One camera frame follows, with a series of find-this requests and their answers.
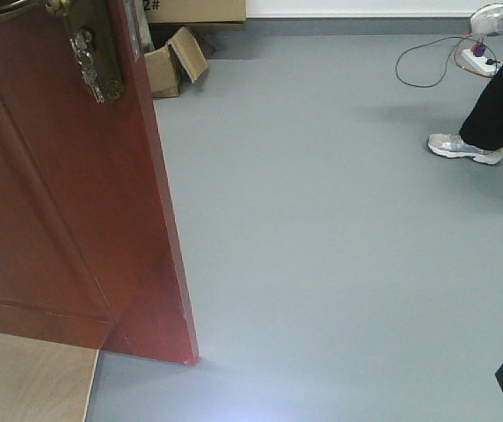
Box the cardboard box marked 2#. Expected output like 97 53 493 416
142 0 246 25

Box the grey sneaker on floor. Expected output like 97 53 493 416
427 134 503 165

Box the white power strip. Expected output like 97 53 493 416
461 48 503 76

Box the bunch of keys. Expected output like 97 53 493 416
70 27 105 104

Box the grey sneaker crossed leg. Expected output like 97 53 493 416
470 3 503 37

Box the orange cable on floor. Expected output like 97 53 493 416
449 21 499 80

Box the open cardboard box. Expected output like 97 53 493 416
144 26 208 98

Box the brass door handle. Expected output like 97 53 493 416
0 0 71 18

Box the dark cable on floor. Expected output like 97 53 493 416
394 35 472 89

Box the plywood base platform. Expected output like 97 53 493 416
0 333 98 421

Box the brown wooden door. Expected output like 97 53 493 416
0 1 199 366

